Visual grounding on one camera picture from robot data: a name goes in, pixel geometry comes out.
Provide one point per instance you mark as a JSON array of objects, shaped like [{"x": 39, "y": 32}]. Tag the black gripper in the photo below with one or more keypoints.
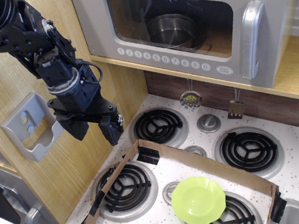
[{"x": 80, "y": 101}]

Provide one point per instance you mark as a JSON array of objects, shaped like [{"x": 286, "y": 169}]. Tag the grey toy microwave door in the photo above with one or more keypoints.
[{"x": 239, "y": 41}]

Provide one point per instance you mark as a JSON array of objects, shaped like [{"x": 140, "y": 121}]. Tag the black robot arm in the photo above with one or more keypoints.
[{"x": 42, "y": 50}]

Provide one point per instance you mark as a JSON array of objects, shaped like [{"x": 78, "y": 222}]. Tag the back left black burner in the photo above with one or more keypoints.
[{"x": 161, "y": 125}]

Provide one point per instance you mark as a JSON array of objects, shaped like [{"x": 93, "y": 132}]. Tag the black burner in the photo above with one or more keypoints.
[
  {"x": 238, "y": 211},
  {"x": 161, "y": 125},
  {"x": 250, "y": 149},
  {"x": 132, "y": 194}
]

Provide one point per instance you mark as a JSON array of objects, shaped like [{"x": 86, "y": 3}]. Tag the front left black burner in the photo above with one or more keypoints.
[{"x": 132, "y": 194}]

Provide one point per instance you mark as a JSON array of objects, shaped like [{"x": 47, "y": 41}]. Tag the grey middle stove knob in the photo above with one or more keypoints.
[{"x": 167, "y": 192}]

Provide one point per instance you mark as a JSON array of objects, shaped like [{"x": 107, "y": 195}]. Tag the hanging round strainer toy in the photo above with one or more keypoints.
[{"x": 190, "y": 99}]

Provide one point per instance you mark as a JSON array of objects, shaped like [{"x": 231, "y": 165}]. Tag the grey centre small knob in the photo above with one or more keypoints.
[{"x": 196, "y": 150}]

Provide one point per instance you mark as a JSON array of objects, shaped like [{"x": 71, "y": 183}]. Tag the grey back stove knob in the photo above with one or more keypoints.
[{"x": 208, "y": 123}]

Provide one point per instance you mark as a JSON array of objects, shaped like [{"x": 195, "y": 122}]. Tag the green plastic plate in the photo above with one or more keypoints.
[{"x": 198, "y": 200}]

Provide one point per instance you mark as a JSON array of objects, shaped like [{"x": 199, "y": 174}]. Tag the stainless steel pot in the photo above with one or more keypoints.
[{"x": 176, "y": 32}]

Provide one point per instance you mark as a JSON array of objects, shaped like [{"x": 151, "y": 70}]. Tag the hanging small spatula toy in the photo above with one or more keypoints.
[{"x": 235, "y": 108}]

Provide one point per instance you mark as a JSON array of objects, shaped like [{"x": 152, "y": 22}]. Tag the back right black burner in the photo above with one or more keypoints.
[{"x": 250, "y": 149}]

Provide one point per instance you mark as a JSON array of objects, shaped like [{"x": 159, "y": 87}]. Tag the front right black burner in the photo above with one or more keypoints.
[{"x": 238, "y": 211}]

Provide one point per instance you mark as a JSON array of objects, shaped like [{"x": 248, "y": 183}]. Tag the brown cardboard frame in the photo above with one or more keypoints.
[{"x": 170, "y": 165}]

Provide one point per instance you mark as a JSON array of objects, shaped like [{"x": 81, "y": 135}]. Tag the grey wall phone holder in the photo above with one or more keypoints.
[{"x": 25, "y": 119}]

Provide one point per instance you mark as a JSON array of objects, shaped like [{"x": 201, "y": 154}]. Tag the grey oven door handle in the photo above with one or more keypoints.
[{"x": 34, "y": 216}]

